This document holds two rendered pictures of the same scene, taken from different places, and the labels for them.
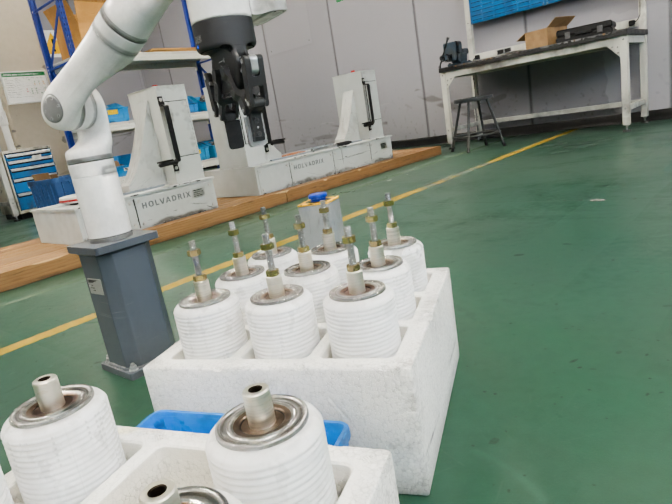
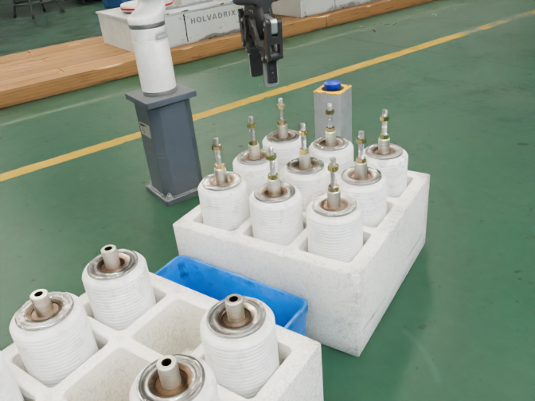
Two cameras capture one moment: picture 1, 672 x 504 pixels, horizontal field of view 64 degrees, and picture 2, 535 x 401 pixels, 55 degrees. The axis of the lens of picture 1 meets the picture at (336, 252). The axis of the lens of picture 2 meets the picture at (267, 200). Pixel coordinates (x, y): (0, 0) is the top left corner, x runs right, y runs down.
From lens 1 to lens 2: 0.25 m
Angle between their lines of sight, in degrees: 20
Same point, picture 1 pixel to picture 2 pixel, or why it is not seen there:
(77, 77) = not seen: outside the picture
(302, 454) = (255, 346)
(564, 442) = (474, 341)
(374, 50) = not seen: outside the picture
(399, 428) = (345, 311)
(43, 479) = (106, 309)
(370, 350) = (334, 252)
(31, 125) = not seen: outside the picture
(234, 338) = (240, 215)
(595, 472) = (486, 371)
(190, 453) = (195, 308)
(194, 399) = (206, 254)
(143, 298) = (181, 144)
